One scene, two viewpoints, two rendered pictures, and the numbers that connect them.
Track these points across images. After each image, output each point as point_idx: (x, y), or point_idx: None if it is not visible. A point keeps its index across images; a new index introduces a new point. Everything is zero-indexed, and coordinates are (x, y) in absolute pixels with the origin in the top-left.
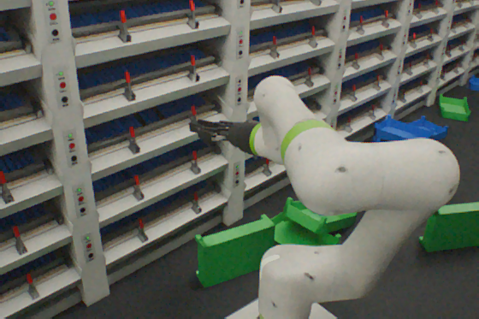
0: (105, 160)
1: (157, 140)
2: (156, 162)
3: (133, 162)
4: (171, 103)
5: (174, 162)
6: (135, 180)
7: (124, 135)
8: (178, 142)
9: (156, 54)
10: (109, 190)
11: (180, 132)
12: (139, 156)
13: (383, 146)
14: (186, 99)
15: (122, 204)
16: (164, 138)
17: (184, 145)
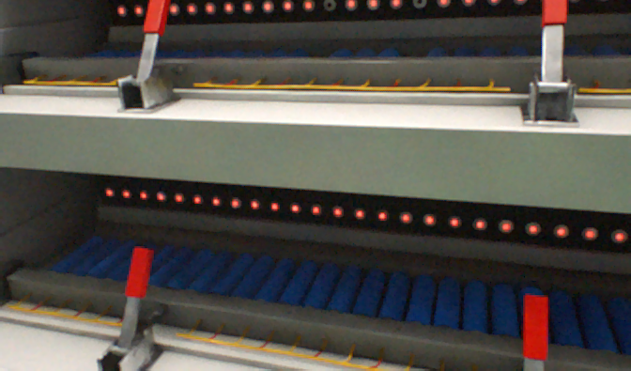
0: (30, 101)
1: (278, 109)
2: (352, 297)
3: (114, 156)
4: (507, 53)
5: (421, 328)
6: (131, 271)
7: (173, 60)
8: (378, 147)
9: None
10: (77, 281)
11: (429, 115)
12: (139, 132)
13: None
14: (604, 47)
15: (48, 357)
16: (320, 110)
17: (558, 305)
